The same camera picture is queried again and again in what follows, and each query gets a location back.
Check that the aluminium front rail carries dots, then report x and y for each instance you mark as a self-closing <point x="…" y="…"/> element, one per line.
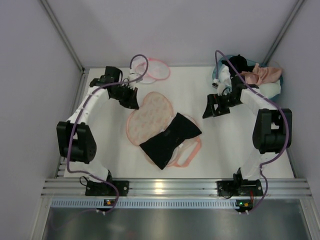
<point x="278" y="188"/>

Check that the right aluminium frame post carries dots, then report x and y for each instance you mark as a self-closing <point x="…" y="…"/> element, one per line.
<point x="290" y="18"/>

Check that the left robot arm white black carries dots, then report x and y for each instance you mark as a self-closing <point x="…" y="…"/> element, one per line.
<point x="76" y="142"/>

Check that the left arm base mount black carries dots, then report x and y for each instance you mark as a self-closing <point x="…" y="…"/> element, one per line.
<point x="100" y="189"/>

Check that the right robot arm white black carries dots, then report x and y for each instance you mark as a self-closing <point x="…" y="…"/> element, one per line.
<point x="272" y="130"/>

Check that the aluminium frame post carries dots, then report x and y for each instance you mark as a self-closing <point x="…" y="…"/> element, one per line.
<point x="290" y="18"/>
<point x="61" y="33"/>

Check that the white garment in basket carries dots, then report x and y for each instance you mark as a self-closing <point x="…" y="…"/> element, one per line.
<point x="269" y="90"/>

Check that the blue plastic laundry basket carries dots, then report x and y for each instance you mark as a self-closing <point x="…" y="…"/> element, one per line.
<point x="219" y="66"/>

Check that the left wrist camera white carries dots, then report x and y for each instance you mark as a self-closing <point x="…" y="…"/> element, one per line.
<point x="134" y="78"/>

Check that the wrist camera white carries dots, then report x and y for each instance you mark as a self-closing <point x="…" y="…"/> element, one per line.
<point x="219" y="86"/>
<point x="134" y="78"/>

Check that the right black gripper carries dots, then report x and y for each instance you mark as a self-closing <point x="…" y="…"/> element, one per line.
<point x="220" y="102"/>

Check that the pink garment in basket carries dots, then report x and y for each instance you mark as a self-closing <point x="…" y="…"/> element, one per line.
<point x="262" y="75"/>

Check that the black garment in basket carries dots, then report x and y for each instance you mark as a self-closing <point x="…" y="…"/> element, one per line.
<point x="239" y="63"/>

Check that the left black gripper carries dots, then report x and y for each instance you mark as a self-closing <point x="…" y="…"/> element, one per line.
<point x="125" y="92"/>

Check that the pink floral mesh laundry bag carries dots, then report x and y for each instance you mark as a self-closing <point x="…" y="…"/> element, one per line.
<point x="153" y="117"/>

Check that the black bra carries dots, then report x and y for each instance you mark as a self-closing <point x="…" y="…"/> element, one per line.
<point x="160" y="148"/>

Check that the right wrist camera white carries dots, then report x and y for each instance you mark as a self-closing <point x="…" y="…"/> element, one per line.
<point x="219" y="86"/>

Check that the grey slotted cable duct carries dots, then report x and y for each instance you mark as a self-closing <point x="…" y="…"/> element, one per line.
<point x="150" y="203"/>

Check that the left aluminium frame post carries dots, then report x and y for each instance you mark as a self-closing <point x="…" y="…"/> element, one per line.
<point x="61" y="33"/>

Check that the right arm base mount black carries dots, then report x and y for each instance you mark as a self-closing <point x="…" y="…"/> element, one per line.
<point x="239" y="187"/>

